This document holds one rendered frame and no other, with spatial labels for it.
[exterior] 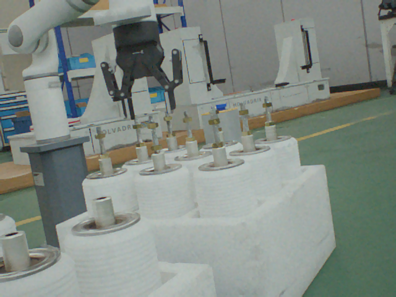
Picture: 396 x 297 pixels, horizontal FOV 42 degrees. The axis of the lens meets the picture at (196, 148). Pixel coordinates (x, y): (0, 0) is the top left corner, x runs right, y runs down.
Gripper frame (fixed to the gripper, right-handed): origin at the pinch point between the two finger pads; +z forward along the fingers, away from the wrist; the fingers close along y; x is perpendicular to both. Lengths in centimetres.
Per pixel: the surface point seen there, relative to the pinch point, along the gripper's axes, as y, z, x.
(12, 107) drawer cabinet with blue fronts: 299, -13, -475
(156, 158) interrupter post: 0.0, 8.3, 1.1
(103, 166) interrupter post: 11.1, 8.9, -2.7
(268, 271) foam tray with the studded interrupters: -16.8, 26.1, 11.3
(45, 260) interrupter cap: -0.4, 10.3, 43.7
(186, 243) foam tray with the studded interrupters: -4.8, 21.0, 9.8
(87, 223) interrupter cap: 0.3, 10.3, 32.1
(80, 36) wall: 356, -134, -872
